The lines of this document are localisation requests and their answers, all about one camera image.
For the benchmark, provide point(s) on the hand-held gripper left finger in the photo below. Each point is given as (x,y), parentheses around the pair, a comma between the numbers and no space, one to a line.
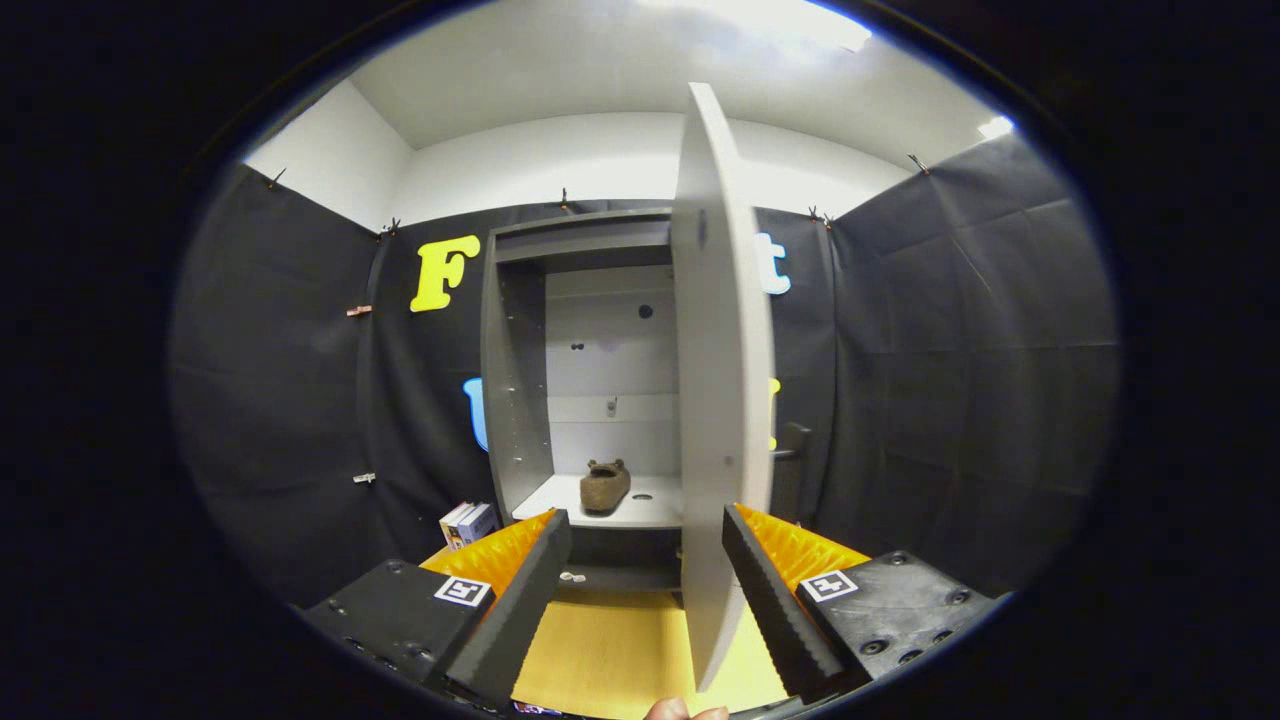
(520,610)

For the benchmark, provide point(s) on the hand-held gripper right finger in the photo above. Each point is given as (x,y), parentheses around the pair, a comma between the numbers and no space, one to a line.
(770,610)

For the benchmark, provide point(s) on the brown fuzzy shoe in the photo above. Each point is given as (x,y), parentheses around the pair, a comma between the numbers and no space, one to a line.
(605,488)

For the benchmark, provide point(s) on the grey shoe cabinet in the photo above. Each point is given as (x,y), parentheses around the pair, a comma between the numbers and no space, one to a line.
(515,400)

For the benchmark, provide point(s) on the beige shoe cabinet door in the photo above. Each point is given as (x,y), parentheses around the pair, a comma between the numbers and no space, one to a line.
(720,350)

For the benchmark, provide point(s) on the blue book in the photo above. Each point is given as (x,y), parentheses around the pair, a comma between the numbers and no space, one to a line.
(480,522)

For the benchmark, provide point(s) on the black backdrop cloth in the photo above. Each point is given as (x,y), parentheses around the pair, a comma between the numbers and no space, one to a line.
(950,380)

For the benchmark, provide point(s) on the small ceiling light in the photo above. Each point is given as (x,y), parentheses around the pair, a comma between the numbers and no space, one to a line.
(996,128)

